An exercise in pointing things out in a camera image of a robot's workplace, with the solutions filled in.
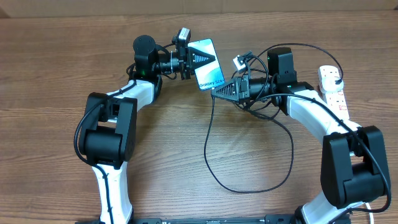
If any black USB charging cable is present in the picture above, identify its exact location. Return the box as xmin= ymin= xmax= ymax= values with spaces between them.
xmin=203 ymin=42 xmax=344 ymax=194

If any white charger plug adapter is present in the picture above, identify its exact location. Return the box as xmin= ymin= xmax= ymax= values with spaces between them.
xmin=320 ymin=77 xmax=344 ymax=93

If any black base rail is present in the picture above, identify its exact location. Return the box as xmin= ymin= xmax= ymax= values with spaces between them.
xmin=74 ymin=213 xmax=352 ymax=224

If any white power strip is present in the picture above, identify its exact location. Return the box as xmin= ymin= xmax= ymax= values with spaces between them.
xmin=318 ymin=65 xmax=349 ymax=120

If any blue Samsung smartphone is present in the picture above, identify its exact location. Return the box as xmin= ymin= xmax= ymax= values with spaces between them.
xmin=188 ymin=39 xmax=225 ymax=91

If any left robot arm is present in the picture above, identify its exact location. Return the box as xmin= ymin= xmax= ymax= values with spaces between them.
xmin=73 ymin=35 xmax=218 ymax=223

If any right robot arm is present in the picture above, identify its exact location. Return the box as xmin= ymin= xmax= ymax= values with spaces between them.
xmin=211 ymin=43 xmax=392 ymax=223

